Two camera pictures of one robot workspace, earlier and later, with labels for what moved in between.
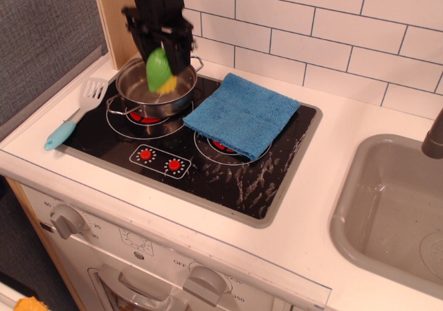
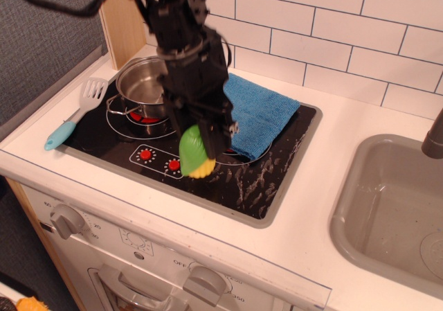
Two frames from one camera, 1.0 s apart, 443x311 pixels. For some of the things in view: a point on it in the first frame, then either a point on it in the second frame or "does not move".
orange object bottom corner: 30,304 does not move
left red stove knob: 145,154 does not move
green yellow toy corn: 160,77 to 195,160
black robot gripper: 159,5 to 194,73
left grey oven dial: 66,220 does not move
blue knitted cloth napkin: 240,116 does not move
